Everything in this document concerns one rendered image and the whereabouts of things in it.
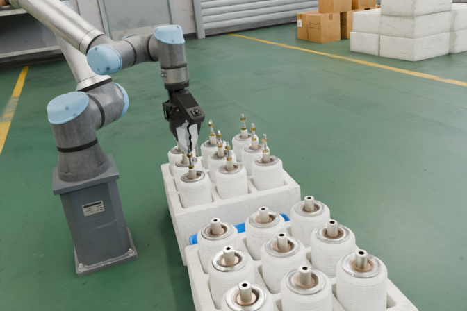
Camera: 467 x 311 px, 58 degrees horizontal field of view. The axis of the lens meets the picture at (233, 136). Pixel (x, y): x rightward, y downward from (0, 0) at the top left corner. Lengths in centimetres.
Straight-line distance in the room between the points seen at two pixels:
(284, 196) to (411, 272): 41
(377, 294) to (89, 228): 84
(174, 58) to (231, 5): 540
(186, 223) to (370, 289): 60
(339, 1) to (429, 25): 143
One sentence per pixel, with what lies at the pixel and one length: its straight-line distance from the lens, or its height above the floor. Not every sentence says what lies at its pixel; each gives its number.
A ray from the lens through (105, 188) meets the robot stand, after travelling 131.
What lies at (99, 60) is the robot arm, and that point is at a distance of 111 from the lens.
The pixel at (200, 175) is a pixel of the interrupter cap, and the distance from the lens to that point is 129.
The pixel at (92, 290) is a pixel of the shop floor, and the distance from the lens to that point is 137.
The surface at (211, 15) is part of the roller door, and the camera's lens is 644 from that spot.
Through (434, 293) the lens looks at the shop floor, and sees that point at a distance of 125.
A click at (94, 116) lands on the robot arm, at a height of 46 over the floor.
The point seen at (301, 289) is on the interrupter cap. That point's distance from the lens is 84.
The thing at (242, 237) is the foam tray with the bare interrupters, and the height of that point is 18.
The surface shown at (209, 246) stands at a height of 24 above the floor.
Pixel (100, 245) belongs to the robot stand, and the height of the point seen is 8.
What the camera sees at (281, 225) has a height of 25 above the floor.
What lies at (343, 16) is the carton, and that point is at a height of 25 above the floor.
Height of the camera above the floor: 80
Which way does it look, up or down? 21 degrees down
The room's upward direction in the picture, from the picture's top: 6 degrees counter-clockwise
